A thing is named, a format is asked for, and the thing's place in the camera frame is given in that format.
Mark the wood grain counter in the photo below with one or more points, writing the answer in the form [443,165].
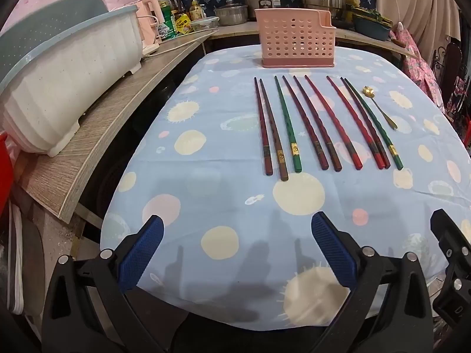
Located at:
[92,125]

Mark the bright red chopstick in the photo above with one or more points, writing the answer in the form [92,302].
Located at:
[354,121]
[331,121]

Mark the pink electric kettle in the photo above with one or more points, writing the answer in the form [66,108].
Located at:
[147,11]

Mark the small gold spoon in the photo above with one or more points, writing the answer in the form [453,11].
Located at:
[367,90]

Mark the brown chopstick gold band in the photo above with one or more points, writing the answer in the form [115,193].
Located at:
[272,128]

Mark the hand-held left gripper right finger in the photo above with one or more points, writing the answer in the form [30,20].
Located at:
[333,252]

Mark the blue planet print tablecloth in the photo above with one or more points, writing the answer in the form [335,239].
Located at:
[220,191]

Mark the white dish rack blue lid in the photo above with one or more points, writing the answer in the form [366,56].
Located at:
[55,92]

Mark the pink floral cloth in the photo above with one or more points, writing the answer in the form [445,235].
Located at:
[417,66]

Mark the small steel pot with lid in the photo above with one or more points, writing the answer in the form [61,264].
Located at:
[231,14]

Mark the yellow liquid bottle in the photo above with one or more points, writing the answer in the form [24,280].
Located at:
[196,10]

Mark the pink perforated utensil basket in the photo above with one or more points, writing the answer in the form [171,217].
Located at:
[294,40]

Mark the yellow snack packet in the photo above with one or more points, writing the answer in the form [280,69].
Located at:
[183,24]

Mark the blue basin with vegetables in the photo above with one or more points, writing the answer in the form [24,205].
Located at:
[369,27]

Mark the clear food container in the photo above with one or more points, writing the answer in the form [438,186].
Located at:
[205,24]

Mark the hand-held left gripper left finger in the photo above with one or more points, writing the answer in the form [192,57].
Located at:
[141,253]

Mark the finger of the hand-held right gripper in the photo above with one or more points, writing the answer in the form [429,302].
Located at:
[450,235]

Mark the green tin can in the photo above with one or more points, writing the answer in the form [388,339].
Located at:
[169,25]

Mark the dark sauce bottle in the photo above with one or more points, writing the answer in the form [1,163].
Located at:
[179,4]

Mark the beige curtain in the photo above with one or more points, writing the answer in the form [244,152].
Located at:
[415,7]

